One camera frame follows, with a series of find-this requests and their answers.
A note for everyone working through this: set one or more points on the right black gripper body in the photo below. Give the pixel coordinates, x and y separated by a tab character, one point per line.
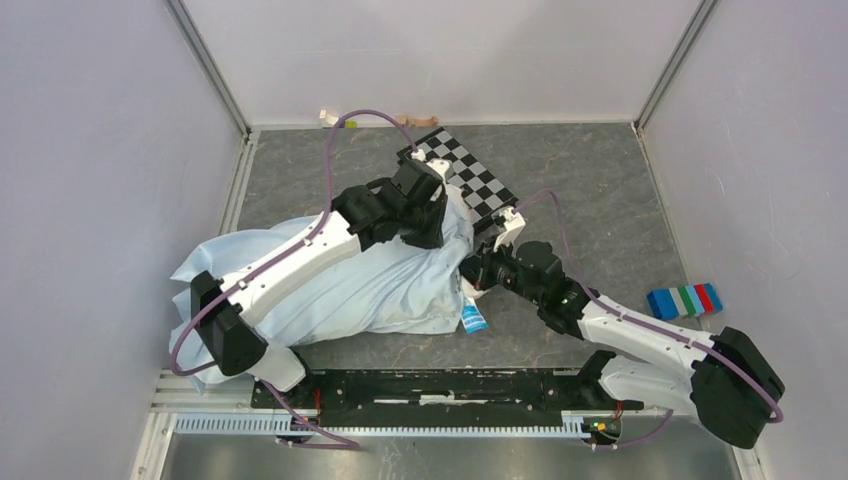
499	268

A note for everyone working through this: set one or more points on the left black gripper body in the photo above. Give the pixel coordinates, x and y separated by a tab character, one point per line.
423	227

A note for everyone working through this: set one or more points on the light blue pillowcase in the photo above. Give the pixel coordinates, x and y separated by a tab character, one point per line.
390	288

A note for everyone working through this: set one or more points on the white pillow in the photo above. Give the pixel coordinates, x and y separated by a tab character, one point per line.
469	291

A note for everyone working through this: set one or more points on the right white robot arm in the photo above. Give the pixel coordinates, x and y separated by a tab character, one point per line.
722	379

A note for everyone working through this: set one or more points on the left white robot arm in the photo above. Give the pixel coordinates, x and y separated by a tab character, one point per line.
226	311

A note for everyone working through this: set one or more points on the blue white pillow label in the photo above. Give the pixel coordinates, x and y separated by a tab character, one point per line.
472	319

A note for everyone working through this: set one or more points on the black white checkerboard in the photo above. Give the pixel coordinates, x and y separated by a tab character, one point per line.
482	191

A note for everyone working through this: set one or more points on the wooden toy pieces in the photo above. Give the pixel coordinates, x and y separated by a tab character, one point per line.
414	122

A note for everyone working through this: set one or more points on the red blue green blocks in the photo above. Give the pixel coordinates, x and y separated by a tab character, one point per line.
684	301

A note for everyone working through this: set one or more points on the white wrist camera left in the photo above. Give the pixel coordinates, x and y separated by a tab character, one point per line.
442	167

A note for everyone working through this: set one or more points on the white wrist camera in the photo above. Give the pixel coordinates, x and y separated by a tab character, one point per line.
510	223
442	167

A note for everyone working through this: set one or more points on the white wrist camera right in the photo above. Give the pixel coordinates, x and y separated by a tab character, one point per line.
510	223

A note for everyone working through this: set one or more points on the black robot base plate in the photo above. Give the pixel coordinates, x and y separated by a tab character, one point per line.
534	397

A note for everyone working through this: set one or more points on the white slotted cable duct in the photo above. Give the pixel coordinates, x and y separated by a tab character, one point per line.
284	425

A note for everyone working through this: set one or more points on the aluminium rail frame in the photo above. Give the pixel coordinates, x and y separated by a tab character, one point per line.
175	394

